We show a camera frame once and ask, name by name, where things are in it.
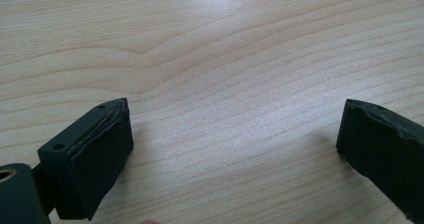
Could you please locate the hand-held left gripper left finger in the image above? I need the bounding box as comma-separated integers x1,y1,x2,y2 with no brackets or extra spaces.
37,97,135,221

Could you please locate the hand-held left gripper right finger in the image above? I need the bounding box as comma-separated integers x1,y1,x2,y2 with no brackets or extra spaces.
336,98,424,224

